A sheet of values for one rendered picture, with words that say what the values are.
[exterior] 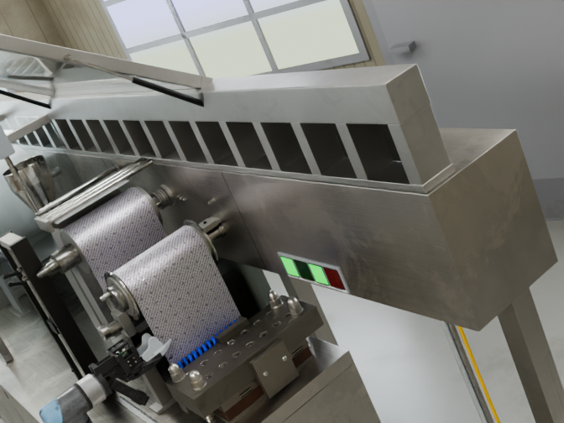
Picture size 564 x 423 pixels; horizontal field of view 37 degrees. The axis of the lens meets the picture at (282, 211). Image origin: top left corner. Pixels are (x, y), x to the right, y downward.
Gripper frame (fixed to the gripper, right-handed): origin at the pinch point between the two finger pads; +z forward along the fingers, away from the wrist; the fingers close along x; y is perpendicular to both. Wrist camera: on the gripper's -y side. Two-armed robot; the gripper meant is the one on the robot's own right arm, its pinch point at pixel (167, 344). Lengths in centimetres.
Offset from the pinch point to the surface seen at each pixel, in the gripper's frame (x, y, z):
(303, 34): 191, 11, 202
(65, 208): 33.4, 36.0, 2.3
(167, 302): -0.3, 9.9, 5.0
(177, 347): -0.3, -2.1, 1.9
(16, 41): -14, 84, -2
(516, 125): 84, -55, 225
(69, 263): 28.0, 23.8, -5.5
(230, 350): -11.6, -6.0, 10.3
